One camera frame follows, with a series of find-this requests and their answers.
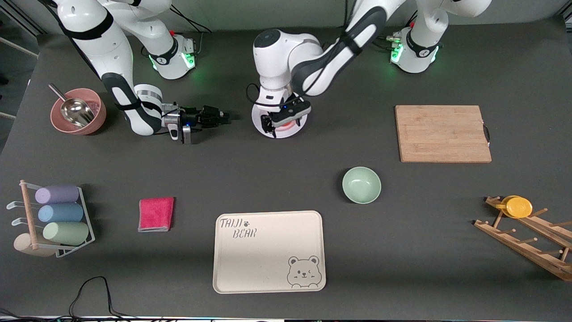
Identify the white round plate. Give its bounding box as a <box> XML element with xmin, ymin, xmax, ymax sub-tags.
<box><xmin>251</xmin><ymin>102</ymin><xmax>309</xmax><ymax>139</ymax></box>

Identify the pink bowl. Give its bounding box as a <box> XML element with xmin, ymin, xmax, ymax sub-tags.
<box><xmin>50</xmin><ymin>88</ymin><xmax>107</xmax><ymax>136</ymax></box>

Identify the pink folded cloth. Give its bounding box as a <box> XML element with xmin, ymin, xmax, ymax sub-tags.
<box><xmin>138</xmin><ymin>197</ymin><xmax>175</xmax><ymax>233</ymax></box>

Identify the light green bowl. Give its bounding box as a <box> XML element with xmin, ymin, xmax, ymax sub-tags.
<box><xmin>342</xmin><ymin>166</ymin><xmax>382</xmax><ymax>204</ymax></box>

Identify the metal scoop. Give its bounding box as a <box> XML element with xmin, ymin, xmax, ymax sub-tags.
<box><xmin>48</xmin><ymin>83</ymin><xmax>95</xmax><ymax>128</ymax></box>

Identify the cream bear print tray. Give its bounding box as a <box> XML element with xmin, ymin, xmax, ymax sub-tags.
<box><xmin>213</xmin><ymin>210</ymin><xmax>327</xmax><ymax>294</ymax></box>

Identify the purple cup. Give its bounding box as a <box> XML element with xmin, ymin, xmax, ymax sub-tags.
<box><xmin>35</xmin><ymin>185</ymin><xmax>80</xmax><ymax>205</ymax></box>

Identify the blue cup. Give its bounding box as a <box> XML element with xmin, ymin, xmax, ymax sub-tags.
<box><xmin>38</xmin><ymin>203</ymin><xmax>84</xmax><ymax>223</ymax></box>

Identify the green cup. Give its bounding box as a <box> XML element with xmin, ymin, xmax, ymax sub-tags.
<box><xmin>42</xmin><ymin>222</ymin><xmax>89</xmax><ymax>246</ymax></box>

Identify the wooden cutting board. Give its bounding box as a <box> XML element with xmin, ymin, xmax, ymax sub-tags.
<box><xmin>395</xmin><ymin>105</ymin><xmax>492</xmax><ymax>163</ymax></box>

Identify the beige cup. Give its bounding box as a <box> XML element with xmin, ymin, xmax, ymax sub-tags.
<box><xmin>13</xmin><ymin>233</ymin><xmax>56</xmax><ymax>258</ymax></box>

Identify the yellow plastic cup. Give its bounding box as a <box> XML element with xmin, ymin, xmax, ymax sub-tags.
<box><xmin>495</xmin><ymin>195</ymin><xmax>533</xmax><ymax>219</ymax></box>

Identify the wooden peg drying rack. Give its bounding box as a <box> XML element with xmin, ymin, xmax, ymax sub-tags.
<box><xmin>474</xmin><ymin>196</ymin><xmax>572</xmax><ymax>282</ymax></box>

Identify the black right arm base cable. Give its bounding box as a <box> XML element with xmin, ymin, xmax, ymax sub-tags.
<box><xmin>169</xmin><ymin>4</ymin><xmax>211</xmax><ymax>56</ymax></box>

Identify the black arm base cable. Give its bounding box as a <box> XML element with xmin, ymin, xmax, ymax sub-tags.
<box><xmin>169</xmin><ymin>4</ymin><xmax>211</xmax><ymax>56</ymax></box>
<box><xmin>373</xmin><ymin>10</ymin><xmax>418</xmax><ymax>51</ymax></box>

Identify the black left arm base cable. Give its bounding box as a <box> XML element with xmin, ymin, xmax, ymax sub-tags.
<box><xmin>373</xmin><ymin>10</ymin><xmax>418</xmax><ymax>51</ymax></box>

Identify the white wire cup rack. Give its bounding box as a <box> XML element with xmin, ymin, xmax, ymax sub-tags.
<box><xmin>6</xmin><ymin>180</ymin><xmax>96</xmax><ymax>258</ymax></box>

